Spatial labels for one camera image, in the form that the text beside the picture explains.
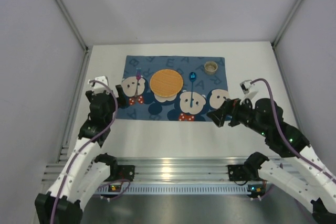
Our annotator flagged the purple fork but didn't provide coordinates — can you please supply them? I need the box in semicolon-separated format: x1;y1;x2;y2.
134;68;141;97

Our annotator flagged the blue cartoon placemat cloth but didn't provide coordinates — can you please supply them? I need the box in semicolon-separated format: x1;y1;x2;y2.
118;55;229;122

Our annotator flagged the blue spoon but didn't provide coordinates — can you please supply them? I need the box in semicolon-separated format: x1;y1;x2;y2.
189;72;197;108

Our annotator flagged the round woven orange plate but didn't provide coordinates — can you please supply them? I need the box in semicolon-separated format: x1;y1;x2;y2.
150;69;184;98

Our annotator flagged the small grey cup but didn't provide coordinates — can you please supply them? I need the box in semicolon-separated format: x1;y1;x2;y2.
204;61;218;75

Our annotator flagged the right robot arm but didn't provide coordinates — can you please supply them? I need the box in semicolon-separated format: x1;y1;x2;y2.
207;98;335;223

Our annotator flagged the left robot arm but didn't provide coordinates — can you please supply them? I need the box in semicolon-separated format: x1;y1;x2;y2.
35;80;127;223

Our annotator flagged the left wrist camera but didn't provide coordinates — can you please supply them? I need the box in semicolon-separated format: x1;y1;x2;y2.
88;76;110;94

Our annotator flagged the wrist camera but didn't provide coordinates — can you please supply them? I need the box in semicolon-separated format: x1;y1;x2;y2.
240;80;258;104
88;76;110;94

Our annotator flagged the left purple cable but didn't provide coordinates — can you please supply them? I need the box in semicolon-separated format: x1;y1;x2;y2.
49;79;131;224

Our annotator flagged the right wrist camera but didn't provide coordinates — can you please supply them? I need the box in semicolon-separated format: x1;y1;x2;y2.
240;80;258;104

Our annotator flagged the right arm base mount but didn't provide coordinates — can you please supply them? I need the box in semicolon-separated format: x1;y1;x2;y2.
227;164;265;185

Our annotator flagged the aluminium front rail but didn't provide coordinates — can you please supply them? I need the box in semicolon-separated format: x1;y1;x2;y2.
41;157;328;183

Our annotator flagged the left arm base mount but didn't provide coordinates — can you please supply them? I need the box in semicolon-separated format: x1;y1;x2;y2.
104;165;135;183

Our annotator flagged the slotted cable duct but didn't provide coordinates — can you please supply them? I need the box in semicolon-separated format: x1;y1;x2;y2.
95;183;266;196

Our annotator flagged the left aluminium frame post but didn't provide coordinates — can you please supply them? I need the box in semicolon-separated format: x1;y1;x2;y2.
54;0;89;52

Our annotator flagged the aluminium frame post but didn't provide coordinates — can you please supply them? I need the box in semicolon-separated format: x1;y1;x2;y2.
54;0;89;52
271;0;305;49

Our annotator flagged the right aluminium frame post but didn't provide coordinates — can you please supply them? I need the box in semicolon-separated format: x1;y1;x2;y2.
271;0;305;49

